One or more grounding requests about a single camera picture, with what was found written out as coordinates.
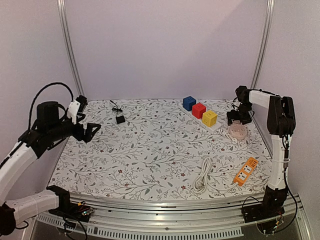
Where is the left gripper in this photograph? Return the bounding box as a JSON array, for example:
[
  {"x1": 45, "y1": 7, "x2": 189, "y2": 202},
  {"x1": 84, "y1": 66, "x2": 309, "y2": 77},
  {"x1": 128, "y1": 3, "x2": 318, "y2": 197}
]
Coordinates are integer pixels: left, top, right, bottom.
[{"x1": 48, "y1": 114, "x2": 102, "y2": 143}]

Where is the pink round power socket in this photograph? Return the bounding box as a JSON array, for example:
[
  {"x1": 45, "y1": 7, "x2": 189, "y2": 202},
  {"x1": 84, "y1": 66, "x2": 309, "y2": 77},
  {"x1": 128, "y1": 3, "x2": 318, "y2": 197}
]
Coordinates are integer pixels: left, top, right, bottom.
[{"x1": 228, "y1": 123, "x2": 248, "y2": 140}]

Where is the white multicolour power strip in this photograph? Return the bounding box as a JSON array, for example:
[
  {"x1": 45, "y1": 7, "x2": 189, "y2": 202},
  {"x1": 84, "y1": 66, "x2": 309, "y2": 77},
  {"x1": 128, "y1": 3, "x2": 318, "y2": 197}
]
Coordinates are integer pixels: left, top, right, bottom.
[{"x1": 178, "y1": 104, "x2": 222, "y2": 134}]

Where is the yellow cube socket adapter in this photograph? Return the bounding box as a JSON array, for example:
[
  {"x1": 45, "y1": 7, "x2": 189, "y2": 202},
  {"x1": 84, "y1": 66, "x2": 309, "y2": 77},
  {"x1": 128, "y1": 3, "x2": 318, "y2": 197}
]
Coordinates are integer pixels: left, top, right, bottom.
[{"x1": 202, "y1": 110, "x2": 218, "y2": 127}]

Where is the black power adapter with cable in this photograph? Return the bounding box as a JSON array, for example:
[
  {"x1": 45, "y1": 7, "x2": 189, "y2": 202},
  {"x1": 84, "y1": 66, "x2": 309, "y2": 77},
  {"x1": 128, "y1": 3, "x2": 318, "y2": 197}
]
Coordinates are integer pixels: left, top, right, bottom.
[{"x1": 110, "y1": 100, "x2": 126, "y2": 125}]

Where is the red cube socket adapter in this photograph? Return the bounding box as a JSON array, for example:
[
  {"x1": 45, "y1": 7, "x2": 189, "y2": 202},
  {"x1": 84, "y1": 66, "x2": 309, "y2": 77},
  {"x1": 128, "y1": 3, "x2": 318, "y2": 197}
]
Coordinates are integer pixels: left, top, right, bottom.
[{"x1": 191, "y1": 102, "x2": 207, "y2": 119}]

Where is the blue cube socket adapter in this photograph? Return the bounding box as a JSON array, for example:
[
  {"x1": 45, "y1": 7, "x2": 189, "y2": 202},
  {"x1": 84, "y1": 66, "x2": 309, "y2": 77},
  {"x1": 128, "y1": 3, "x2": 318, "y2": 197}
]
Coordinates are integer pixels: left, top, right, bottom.
[{"x1": 182, "y1": 96, "x2": 197, "y2": 111}]

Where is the orange power strip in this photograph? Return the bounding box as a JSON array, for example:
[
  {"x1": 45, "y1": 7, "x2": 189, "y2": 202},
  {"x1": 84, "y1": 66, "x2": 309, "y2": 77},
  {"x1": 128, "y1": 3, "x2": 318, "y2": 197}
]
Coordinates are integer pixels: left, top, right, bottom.
[{"x1": 233, "y1": 157, "x2": 258, "y2": 187}]

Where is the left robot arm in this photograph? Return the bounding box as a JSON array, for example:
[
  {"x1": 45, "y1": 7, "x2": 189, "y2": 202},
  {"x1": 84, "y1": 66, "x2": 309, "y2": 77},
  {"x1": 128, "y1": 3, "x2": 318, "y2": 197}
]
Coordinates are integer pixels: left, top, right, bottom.
[{"x1": 0, "y1": 95, "x2": 101, "y2": 236}]

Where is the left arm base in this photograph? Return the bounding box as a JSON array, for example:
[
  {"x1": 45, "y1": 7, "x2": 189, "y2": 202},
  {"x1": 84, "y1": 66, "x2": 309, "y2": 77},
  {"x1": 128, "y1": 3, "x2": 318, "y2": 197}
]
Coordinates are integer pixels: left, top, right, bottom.
[{"x1": 46, "y1": 185, "x2": 94, "y2": 223}]

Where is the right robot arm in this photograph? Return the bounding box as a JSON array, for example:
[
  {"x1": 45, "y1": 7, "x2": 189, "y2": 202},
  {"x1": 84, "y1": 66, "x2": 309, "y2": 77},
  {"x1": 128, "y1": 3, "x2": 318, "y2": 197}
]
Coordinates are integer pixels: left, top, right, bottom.
[{"x1": 226, "y1": 85, "x2": 296, "y2": 218}]

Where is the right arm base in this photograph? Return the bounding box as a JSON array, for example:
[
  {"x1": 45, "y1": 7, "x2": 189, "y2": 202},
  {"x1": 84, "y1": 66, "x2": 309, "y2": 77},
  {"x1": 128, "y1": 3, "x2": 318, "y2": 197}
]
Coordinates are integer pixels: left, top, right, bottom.
[{"x1": 241, "y1": 196, "x2": 285, "y2": 236}]

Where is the floral table mat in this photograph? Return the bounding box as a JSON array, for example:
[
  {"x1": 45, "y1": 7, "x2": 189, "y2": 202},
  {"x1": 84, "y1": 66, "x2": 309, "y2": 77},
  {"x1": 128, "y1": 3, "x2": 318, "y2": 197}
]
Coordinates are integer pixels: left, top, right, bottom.
[{"x1": 49, "y1": 99, "x2": 272, "y2": 202}]

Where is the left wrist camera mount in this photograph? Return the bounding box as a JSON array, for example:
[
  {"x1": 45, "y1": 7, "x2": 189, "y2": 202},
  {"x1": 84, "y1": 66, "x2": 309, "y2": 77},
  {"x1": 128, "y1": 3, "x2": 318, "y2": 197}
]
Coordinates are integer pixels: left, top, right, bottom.
[{"x1": 66, "y1": 95, "x2": 88, "y2": 125}]

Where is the front aluminium rail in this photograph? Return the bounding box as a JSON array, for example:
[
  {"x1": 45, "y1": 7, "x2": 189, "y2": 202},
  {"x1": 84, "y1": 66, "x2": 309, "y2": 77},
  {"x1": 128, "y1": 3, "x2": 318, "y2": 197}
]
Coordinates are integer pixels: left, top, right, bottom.
[{"x1": 22, "y1": 192, "x2": 312, "y2": 240}]

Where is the right aluminium frame post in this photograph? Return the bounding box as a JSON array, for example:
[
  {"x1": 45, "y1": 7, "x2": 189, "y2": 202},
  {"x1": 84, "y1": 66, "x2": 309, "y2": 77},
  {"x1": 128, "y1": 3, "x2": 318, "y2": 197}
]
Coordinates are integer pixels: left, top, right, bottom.
[{"x1": 250, "y1": 0, "x2": 275, "y2": 89}]

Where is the aluminium frame post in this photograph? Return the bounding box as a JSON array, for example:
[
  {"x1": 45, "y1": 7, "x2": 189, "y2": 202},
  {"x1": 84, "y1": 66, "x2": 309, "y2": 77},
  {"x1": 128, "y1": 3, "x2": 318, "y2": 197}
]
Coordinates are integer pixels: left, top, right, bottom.
[
  {"x1": 250, "y1": 0, "x2": 275, "y2": 89},
  {"x1": 57, "y1": 0, "x2": 85, "y2": 96}
]

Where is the left aluminium frame post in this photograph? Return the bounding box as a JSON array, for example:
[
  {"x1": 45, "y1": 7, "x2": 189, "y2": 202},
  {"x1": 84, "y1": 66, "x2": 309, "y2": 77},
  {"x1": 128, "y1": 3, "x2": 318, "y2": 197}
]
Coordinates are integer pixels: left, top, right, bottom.
[{"x1": 57, "y1": 0, "x2": 85, "y2": 96}]

